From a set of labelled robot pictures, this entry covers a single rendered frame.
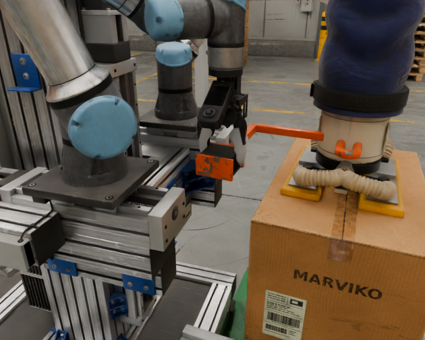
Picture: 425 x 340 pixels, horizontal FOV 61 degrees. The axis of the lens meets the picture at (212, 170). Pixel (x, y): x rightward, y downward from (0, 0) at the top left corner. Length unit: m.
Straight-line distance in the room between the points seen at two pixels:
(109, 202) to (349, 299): 0.57
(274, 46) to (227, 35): 9.63
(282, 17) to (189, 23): 9.75
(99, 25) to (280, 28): 9.53
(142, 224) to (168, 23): 0.41
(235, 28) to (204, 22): 0.07
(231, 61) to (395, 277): 0.56
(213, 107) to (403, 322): 0.62
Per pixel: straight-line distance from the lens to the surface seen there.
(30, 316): 1.80
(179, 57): 1.20
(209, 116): 0.70
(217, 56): 0.75
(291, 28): 10.41
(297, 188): 0.96
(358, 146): 0.94
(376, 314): 0.95
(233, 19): 0.74
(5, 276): 2.05
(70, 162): 0.83
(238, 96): 0.81
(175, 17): 0.69
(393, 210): 0.95
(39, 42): 0.63
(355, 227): 0.88
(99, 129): 0.64
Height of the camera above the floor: 1.40
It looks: 25 degrees down
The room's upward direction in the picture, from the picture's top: straight up
